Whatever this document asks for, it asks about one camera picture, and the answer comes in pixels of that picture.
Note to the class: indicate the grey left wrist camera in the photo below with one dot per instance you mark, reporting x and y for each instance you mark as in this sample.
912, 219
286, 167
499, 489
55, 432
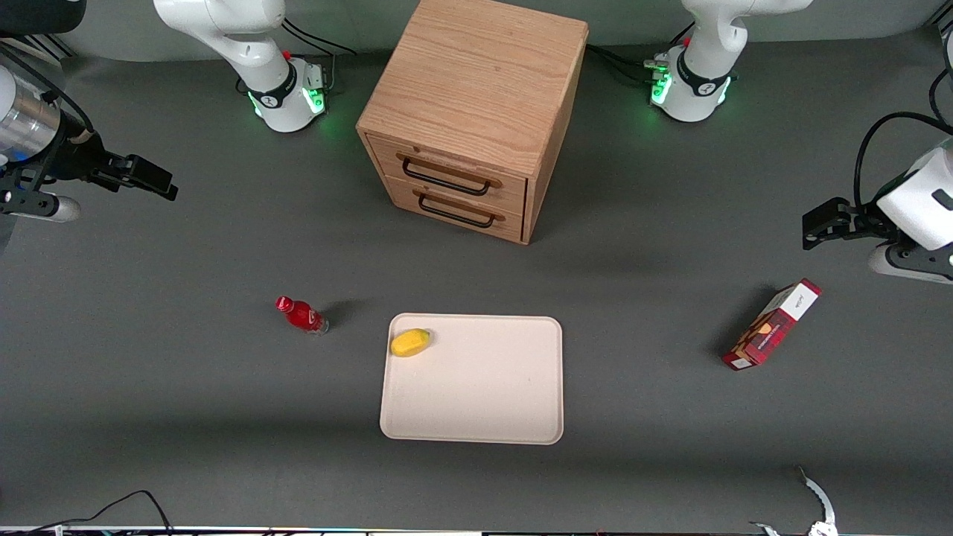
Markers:
904, 262

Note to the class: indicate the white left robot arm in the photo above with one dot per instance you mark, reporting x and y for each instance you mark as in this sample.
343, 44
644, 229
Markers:
703, 67

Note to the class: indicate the red coke bottle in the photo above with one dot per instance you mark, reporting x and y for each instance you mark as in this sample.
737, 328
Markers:
301, 316

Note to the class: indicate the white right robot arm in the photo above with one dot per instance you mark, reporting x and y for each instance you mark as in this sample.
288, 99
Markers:
253, 45

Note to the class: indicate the white curved plastic piece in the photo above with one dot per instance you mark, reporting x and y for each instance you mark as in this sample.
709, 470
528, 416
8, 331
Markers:
819, 502

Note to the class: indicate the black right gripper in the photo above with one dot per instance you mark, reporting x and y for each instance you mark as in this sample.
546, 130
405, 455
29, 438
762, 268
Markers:
74, 159

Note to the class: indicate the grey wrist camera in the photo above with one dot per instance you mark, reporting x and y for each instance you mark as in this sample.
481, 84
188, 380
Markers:
45, 207
904, 262

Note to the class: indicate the wooden two-drawer cabinet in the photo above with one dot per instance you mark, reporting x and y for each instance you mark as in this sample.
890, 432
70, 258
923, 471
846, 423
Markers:
476, 82

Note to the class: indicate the red and white snack box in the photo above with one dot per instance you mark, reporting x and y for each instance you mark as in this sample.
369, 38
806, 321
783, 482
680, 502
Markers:
774, 324

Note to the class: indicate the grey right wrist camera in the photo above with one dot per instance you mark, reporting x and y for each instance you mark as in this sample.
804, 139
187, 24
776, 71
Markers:
45, 207

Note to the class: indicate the beige plastic tray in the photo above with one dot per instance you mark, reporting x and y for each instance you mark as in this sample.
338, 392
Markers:
476, 387

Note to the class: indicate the yellow toy fruit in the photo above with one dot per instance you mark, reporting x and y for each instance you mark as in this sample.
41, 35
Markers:
410, 342

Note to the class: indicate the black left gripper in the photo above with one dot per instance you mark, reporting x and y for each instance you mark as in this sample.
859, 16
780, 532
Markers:
861, 220

